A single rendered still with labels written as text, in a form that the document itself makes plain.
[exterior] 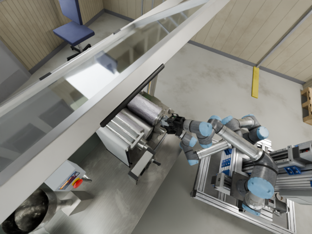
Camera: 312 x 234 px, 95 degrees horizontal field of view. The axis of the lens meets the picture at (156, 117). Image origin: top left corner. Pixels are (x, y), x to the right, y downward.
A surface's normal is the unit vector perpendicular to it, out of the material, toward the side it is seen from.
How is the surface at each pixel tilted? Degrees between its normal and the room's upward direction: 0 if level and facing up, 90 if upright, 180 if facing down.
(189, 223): 0
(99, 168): 0
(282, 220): 0
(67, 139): 54
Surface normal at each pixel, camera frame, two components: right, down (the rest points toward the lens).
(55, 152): 0.73, 0.18
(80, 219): 0.13, -0.46
